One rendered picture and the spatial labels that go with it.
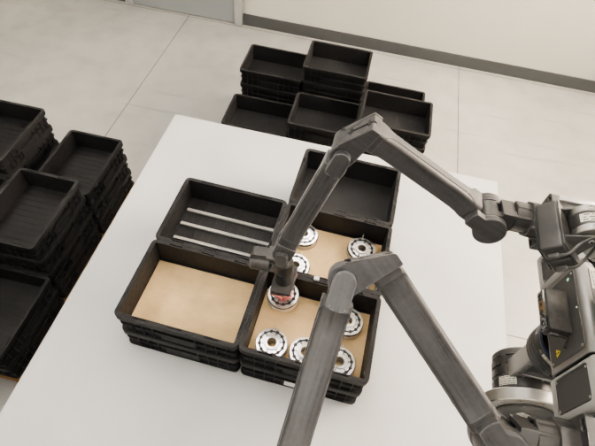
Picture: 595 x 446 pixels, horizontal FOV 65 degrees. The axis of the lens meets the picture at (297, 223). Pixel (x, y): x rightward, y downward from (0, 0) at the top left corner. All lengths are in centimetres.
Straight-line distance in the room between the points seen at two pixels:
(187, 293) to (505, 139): 282
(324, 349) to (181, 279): 94
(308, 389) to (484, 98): 354
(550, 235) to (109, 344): 142
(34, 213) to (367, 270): 192
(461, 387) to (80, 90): 347
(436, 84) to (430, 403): 293
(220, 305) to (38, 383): 63
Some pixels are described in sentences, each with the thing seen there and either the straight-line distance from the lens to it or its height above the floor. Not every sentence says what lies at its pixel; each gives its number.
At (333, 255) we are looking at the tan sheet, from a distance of 174.
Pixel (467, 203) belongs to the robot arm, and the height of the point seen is 148.
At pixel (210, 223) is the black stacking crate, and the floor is 83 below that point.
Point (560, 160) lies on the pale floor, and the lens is 390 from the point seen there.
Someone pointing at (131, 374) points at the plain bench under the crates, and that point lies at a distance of 172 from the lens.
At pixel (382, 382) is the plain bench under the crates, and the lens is 171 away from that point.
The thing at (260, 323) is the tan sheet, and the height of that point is 83.
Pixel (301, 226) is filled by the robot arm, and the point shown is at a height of 129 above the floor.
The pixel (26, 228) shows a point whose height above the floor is 49.
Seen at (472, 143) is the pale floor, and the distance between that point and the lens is 369.
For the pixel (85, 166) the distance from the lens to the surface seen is 275.
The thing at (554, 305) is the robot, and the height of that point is 149.
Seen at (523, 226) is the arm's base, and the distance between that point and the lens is 119.
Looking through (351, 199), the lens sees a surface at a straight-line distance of 192.
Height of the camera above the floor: 228
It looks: 53 degrees down
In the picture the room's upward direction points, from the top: 7 degrees clockwise
